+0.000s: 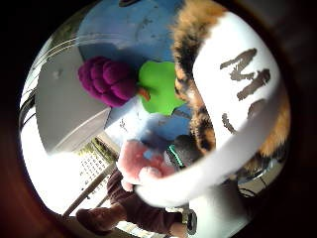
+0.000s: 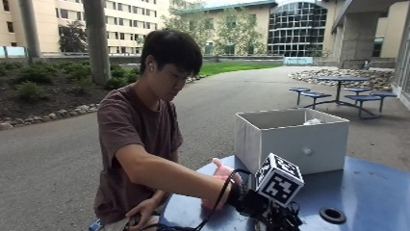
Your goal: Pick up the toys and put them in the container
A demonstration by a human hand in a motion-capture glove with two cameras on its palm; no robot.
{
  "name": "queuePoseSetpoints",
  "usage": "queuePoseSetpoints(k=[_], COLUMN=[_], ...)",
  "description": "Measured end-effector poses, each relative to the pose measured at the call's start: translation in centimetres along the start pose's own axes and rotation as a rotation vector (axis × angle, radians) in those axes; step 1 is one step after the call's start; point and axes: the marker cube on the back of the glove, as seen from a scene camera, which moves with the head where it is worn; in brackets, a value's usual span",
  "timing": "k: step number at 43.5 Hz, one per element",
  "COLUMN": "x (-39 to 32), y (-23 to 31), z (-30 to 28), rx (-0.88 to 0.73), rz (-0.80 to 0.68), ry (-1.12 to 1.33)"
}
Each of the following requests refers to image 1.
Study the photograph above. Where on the building with window grid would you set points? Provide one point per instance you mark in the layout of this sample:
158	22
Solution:
94	168

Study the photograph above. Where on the green soft toy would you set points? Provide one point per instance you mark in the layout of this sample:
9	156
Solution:
158	87

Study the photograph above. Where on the purple grape plush toy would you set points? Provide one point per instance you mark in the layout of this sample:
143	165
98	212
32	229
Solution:
105	81

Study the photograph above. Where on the striped orange plush toy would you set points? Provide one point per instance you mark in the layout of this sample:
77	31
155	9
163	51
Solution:
228	66

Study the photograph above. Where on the grey box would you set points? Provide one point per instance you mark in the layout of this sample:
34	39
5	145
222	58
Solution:
66	99

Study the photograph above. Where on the grey metal pole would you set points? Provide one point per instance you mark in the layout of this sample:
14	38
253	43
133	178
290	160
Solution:
89	190

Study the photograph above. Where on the black wristwatch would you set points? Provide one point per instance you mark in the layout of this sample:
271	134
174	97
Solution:
190	220

